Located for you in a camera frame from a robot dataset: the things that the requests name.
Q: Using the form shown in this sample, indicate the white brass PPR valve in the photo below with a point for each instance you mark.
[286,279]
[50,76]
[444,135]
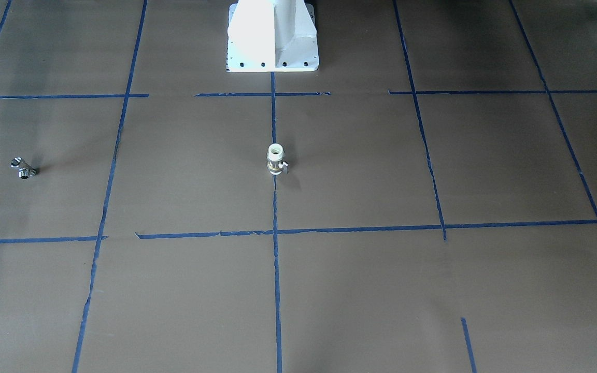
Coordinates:
[276,163]

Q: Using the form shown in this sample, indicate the chrome tee pipe fitting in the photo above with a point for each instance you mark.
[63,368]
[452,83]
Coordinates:
[25,171]

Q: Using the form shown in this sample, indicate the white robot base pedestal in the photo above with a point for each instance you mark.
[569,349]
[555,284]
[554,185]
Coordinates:
[265,36]

